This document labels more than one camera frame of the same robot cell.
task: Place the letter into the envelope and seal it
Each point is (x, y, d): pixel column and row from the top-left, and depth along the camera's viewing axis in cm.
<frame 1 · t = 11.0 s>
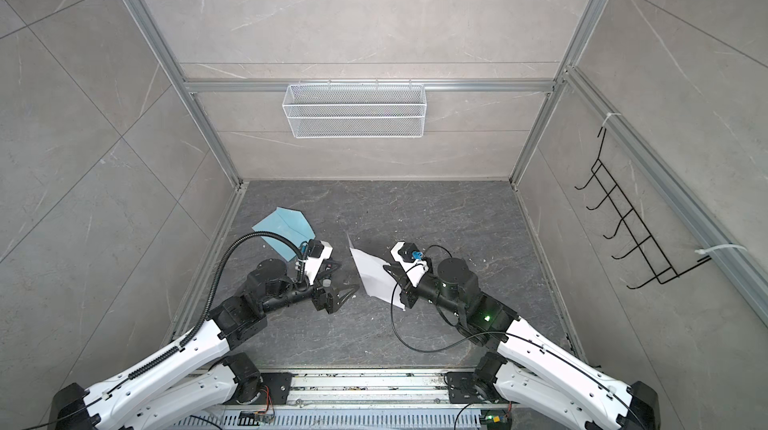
left hand: (348, 269, 70), fingers open
right hand: (386, 263, 68), fingers closed
white letter paper blue border: (379, 282, 73), point 20 cm above the table

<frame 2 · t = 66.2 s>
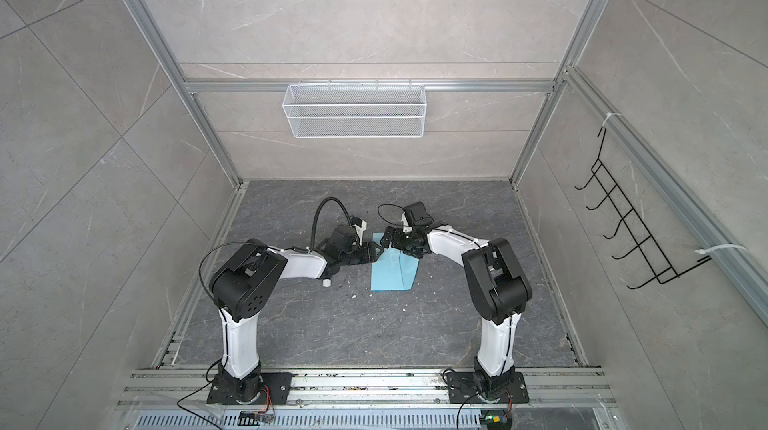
left hand: (381, 245, 97), fingers open
right hand: (391, 242, 97), fingers open
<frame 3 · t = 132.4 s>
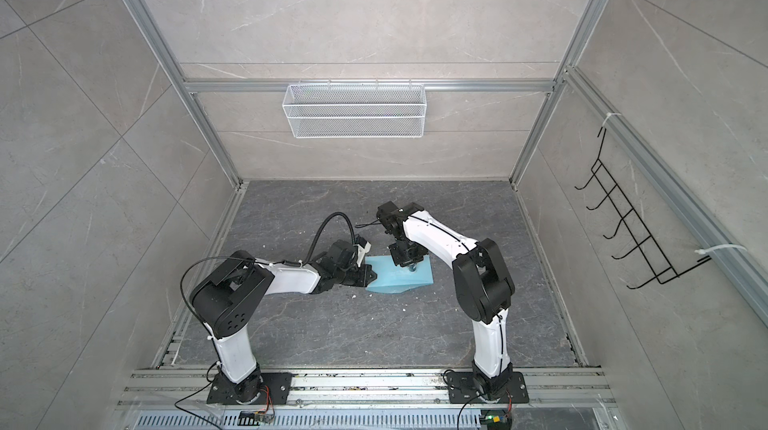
left hand: (377, 271, 93), fingers closed
right hand: (409, 258, 91), fingers closed
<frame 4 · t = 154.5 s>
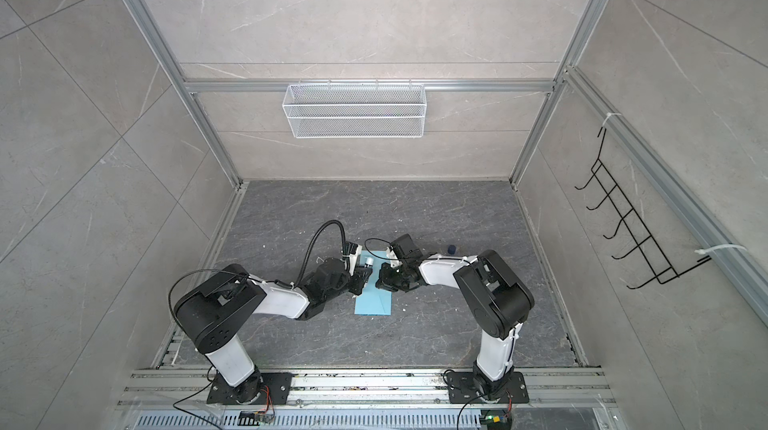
left hand: (369, 263, 92), fingers closed
right hand: (375, 282, 92), fingers closed
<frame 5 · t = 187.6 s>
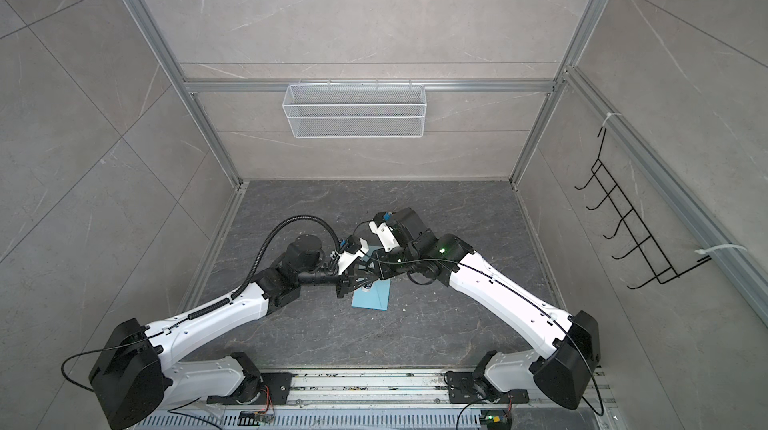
left hand: (374, 265, 73), fingers closed
right hand: (369, 263, 72), fingers closed
